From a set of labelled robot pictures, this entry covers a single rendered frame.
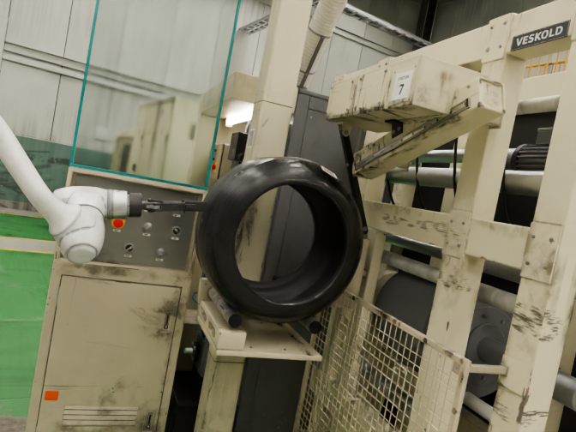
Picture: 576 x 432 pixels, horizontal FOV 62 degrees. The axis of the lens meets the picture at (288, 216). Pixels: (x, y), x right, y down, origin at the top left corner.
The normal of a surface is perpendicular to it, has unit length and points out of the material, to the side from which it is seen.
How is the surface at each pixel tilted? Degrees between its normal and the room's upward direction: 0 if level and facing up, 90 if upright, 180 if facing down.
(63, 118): 90
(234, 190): 67
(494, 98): 72
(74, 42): 90
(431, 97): 90
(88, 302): 90
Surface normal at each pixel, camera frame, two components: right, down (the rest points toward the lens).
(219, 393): 0.33, 0.11
